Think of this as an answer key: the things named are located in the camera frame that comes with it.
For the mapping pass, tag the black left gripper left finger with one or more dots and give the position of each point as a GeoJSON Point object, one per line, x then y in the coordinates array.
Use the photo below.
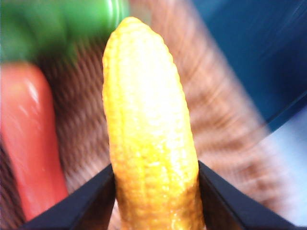
{"type": "Point", "coordinates": [88, 206]}

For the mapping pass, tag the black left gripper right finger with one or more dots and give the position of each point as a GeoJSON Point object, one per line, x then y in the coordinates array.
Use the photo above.
{"type": "Point", "coordinates": [227, 206]}

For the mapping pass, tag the yellow corn cob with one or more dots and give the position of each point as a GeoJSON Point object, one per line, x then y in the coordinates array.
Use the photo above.
{"type": "Point", "coordinates": [148, 119]}

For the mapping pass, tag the brown wicker basket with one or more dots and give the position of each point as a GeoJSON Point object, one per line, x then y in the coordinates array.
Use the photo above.
{"type": "Point", "coordinates": [216, 119]}

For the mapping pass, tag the dark green vegetable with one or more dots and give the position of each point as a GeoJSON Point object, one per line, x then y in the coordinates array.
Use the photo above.
{"type": "Point", "coordinates": [48, 26]}

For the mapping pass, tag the bright green vegetable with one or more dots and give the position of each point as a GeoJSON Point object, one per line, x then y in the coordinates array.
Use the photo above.
{"type": "Point", "coordinates": [117, 12]}

